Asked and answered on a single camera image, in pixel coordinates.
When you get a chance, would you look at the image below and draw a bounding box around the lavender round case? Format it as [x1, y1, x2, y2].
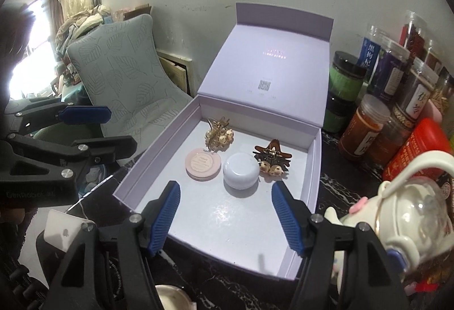
[223, 153, 260, 190]

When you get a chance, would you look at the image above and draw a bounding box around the pink round blush compact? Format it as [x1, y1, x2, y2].
[185, 148, 222, 181]

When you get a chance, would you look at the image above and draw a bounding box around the cream round jar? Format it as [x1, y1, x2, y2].
[155, 285, 197, 310]

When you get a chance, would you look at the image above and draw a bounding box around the brown pearl hair claw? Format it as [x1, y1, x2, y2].
[253, 139, 293, 176]

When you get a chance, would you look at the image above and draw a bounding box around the grey leaf pattern cushion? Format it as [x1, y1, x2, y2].
[67, 14, 192, 153]

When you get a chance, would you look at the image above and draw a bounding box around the lavender open gift box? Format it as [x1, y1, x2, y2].
[114, 3, 333, 280]

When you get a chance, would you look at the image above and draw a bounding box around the gold pearl hair claw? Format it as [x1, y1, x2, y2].
[205, 117, 234, 153]

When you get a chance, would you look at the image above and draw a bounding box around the white smartphone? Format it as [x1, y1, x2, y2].
[43, 209, 94, 252]

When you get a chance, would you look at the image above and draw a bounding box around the orange spice jar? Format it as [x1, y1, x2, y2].
[339, 94, 390, 159]

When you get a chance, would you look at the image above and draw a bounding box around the white cartoon dog water bottle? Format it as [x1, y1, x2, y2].
[324, 150, 453, 278]

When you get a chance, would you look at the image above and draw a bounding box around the green black lid jar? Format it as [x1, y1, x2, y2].
[322, 50, 367, 133]

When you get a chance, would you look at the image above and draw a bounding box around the red canister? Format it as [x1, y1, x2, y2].
[382, 118, 453, 181]

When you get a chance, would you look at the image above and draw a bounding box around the brown label herb jar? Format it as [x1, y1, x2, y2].
[392, 57, 439, 130]

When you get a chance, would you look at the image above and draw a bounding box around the dark purple label jar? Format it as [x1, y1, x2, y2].
[366, 40, 409, 104]

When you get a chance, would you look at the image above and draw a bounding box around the blue label clear jar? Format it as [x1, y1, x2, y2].
[358, 24, 389, 83]

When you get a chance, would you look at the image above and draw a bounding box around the red contents tall jar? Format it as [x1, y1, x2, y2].
[399, 10, 426, 50]

